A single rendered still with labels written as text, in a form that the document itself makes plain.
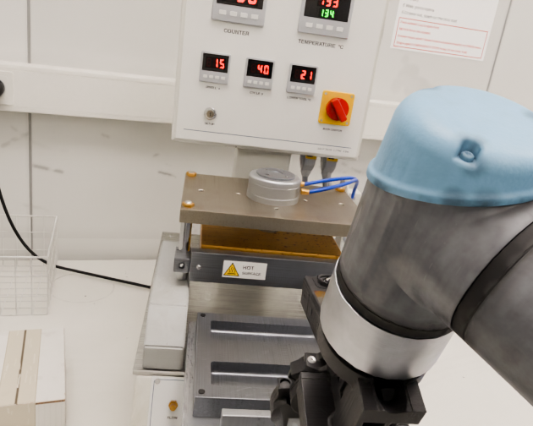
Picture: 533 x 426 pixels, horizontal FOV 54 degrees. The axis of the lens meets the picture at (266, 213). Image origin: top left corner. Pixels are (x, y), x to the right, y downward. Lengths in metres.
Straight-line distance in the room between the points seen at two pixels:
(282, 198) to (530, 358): 0.58
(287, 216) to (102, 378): 0.45
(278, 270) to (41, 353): 0.39
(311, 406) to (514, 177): 0.21
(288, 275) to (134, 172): 0.68
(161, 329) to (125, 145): 0.71
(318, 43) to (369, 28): 0.09
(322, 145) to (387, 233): 0.69
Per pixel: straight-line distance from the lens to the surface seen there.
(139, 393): 0.71
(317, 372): 0.39
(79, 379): 0.99
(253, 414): 0.53
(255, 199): 0.78
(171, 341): 0.69
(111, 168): 1.33
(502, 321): 0.23
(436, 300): 0.25
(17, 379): 0.86
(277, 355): 0.64
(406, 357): 0.30
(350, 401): 0.33
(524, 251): 0.23
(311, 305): 0.42
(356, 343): 0.30
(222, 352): 0.63
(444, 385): 1.13
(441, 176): 0.23
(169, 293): 0.73
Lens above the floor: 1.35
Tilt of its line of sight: 19 degrees down
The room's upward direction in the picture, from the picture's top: 8 degrees clockwise
